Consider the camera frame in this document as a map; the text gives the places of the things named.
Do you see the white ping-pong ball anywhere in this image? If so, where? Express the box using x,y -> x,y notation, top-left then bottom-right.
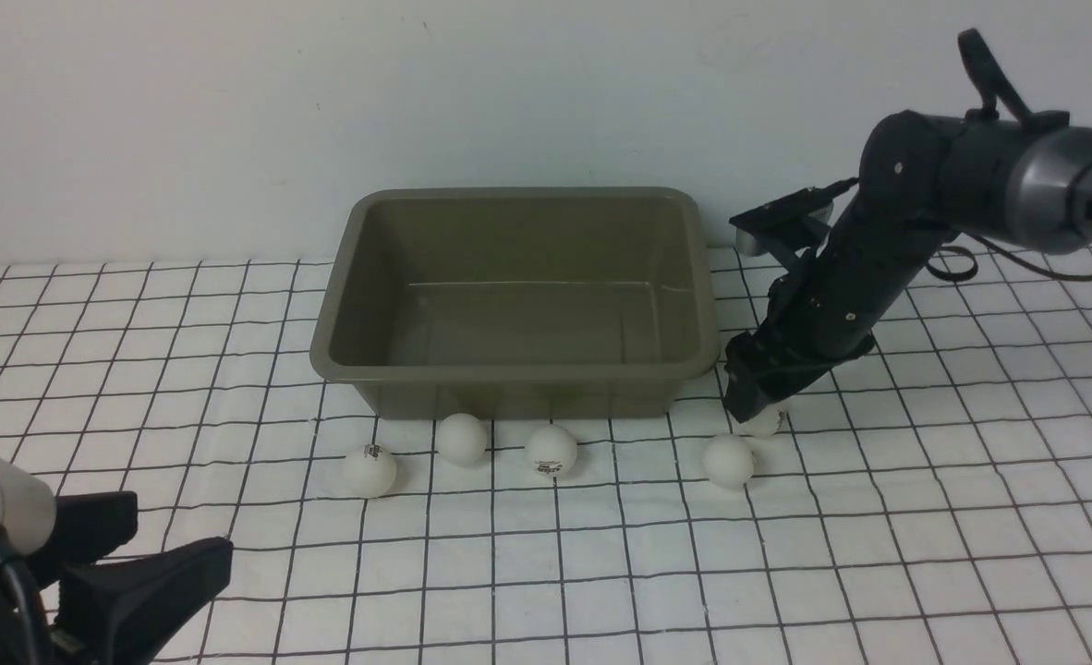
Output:
340,443 -> 397,500
524,424 -> 578,478
736,403 -> 788,438
436,413 -> 490,467
701,434 -> 756,491

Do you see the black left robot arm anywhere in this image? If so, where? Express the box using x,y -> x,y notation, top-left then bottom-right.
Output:
0,458 -> 233,664

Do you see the white black-grid tablecloth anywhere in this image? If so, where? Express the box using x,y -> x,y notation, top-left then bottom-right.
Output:
0,253 -> 1092,664

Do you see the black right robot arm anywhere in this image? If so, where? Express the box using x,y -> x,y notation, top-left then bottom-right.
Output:
723,29 -> 1092,421

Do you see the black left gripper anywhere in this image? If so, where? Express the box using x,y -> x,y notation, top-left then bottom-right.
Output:
13,491 -> 233,664

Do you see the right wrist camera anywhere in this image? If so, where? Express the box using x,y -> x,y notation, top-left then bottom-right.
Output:
728,177 -> 858,260

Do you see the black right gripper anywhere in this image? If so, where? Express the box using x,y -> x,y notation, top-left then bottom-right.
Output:
723,207 -> 949,424

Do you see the olive plastic storage bin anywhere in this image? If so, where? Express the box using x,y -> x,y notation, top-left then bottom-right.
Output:
309,187 -> 721,420

